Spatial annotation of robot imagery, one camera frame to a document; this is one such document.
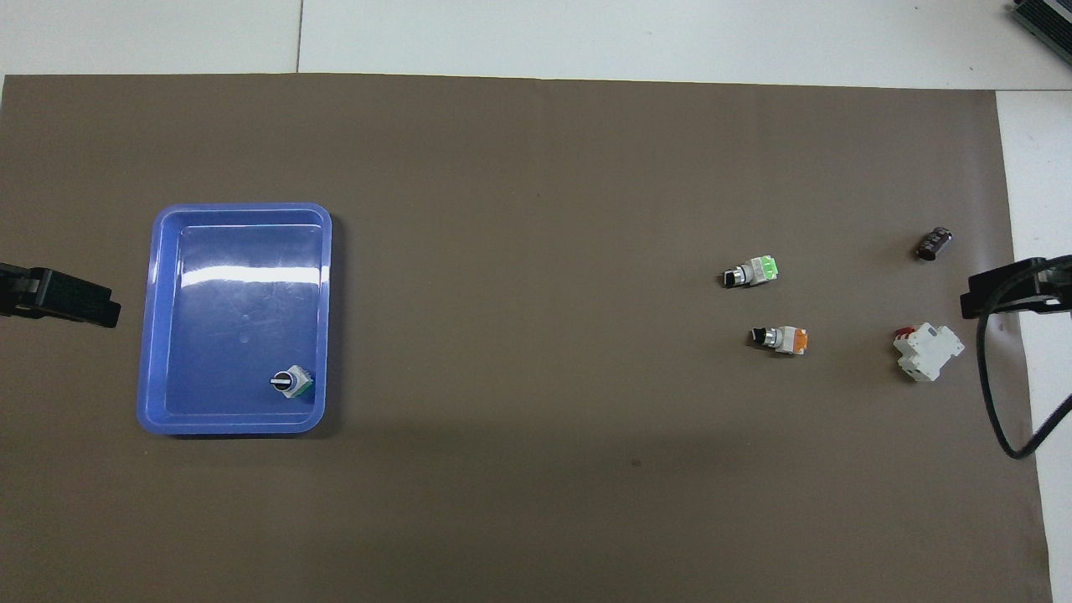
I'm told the selector switch with orange base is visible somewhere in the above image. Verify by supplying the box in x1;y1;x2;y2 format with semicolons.
750;325;810;357

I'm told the white circuit breaker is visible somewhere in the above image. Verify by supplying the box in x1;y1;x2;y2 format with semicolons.
893;322;966;384

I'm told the blue plastic tray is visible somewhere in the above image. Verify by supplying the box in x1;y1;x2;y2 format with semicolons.
137;203;333;436

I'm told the grey finned device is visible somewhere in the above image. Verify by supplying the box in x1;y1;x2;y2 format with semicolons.
1009;0;1072;55

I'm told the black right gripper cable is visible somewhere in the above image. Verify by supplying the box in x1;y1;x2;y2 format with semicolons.
976;255;1072;461

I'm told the selector switch with green base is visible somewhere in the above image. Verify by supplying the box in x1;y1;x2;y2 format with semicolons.
270;366;315;399

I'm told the selector switch with light-green base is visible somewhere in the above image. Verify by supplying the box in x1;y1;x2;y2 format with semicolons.
722;255;781;290

